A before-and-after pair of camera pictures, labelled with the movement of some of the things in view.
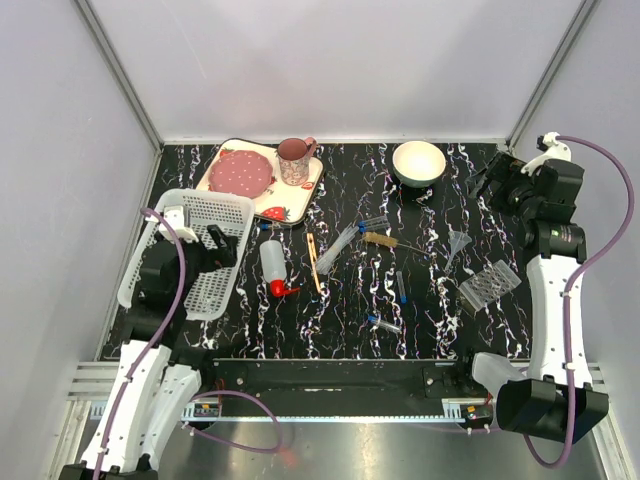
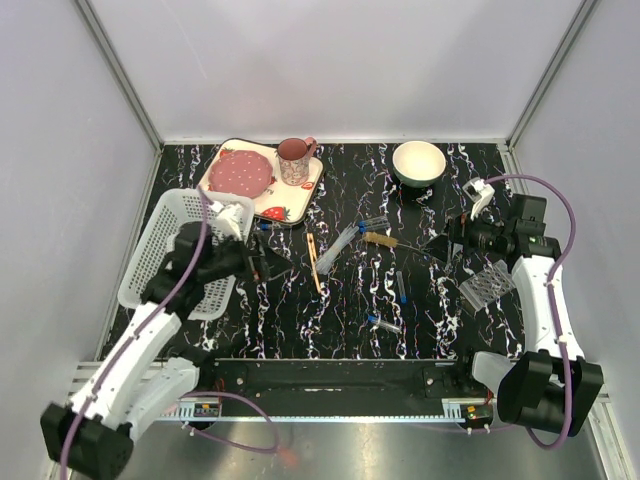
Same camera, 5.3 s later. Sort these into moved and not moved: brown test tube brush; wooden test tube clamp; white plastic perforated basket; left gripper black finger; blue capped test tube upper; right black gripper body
Moved: left gripper black finger; right black gripper body
Not moved: wooden test tube clamp; white plastic perforated basket; blue capped test tube upper; brown test tube brush
